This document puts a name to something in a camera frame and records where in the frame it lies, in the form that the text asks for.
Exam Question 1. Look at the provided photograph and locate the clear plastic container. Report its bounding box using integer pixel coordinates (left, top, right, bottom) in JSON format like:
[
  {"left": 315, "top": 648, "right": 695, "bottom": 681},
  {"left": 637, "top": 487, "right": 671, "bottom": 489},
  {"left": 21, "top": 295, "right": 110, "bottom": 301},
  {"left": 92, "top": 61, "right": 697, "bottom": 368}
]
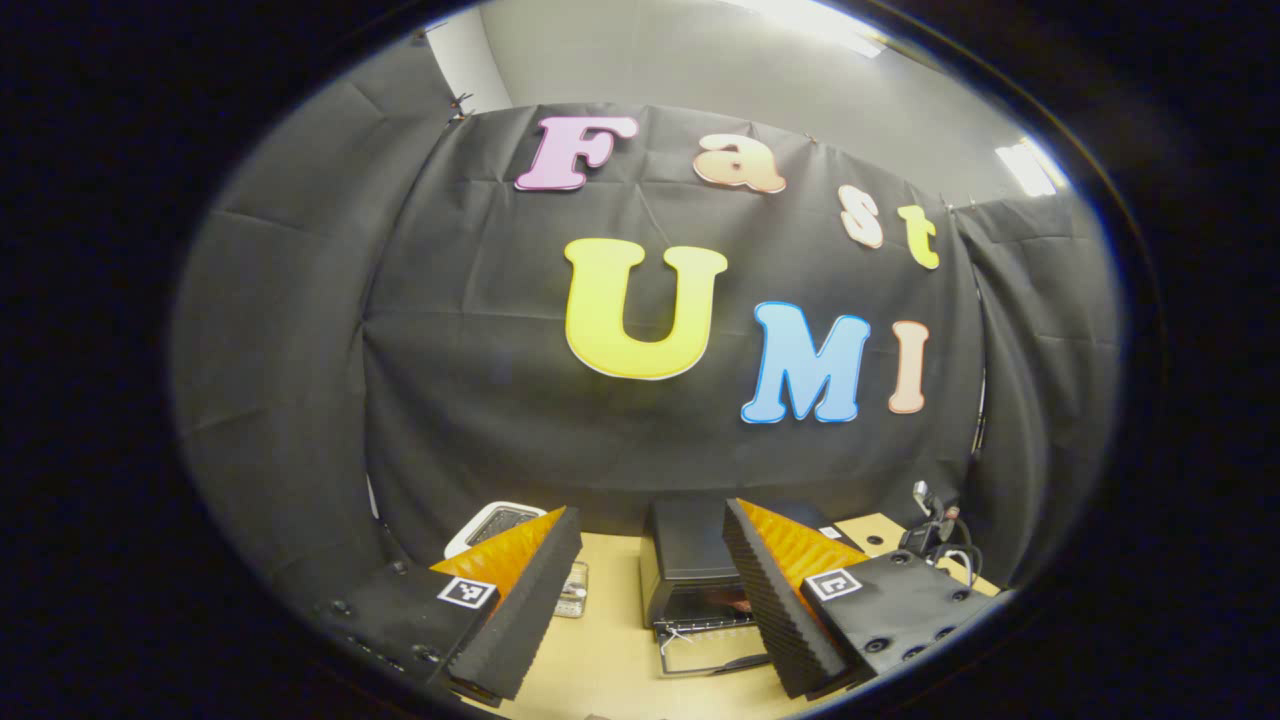
[{"left": 552, "top": 559, "right": 592, "bottom": 620}]

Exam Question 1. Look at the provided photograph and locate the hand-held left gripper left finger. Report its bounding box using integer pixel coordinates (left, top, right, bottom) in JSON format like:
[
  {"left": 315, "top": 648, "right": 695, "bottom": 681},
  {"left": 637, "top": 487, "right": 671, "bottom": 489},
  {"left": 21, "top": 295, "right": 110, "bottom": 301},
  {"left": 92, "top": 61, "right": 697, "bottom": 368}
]
[{"left": 320, "top": 506, "right": 583, "bottom": 706}]

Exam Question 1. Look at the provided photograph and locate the black electric oven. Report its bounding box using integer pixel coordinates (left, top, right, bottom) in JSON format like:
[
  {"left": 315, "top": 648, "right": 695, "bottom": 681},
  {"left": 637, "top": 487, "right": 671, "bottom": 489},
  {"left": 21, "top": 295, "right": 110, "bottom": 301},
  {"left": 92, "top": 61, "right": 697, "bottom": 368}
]
[{"left": 639, "top": 496, "right": 863, "bottom": 680}]

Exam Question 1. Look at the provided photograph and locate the small ceiling light panel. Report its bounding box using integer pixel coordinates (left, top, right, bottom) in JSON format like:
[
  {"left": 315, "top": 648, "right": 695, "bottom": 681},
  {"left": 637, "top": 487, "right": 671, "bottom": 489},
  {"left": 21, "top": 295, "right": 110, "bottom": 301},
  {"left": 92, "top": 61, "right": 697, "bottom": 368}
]
[{"left": 994, "top": 138, "right": 1069, "bottom": 198}]

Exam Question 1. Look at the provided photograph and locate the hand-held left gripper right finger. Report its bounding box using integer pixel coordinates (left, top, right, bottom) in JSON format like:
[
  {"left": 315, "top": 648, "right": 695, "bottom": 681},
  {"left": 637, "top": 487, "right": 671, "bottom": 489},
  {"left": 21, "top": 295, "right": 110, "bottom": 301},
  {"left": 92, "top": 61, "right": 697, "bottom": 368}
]
[{"left": 722, "top": 498, "right": 996, "bottom": 701}]

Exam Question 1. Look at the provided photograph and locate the white toaster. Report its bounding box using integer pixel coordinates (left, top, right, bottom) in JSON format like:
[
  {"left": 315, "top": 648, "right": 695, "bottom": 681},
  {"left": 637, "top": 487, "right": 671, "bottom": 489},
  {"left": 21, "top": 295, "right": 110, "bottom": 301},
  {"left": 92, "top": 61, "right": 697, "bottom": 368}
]
[{"left": 443, "top": 500, "right": 550, "bottom": 562}]

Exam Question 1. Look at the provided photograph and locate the large ceiling light panel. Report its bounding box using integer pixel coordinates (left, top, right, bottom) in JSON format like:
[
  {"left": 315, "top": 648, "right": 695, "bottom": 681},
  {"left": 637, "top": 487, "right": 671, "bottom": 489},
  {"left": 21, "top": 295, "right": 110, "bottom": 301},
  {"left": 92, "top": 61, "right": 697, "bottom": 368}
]
[{"left": 738, "top": 0, "right": 893, "bottom": 59}]

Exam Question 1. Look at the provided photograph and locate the black backdrop cloth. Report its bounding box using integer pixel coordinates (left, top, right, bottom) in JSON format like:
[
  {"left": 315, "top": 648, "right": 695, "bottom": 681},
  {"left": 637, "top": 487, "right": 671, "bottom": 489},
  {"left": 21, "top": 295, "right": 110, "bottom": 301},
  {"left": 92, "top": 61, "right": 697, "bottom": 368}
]
[{"left": 170, "top": 30, "right": 1123, "bottom": 621}]

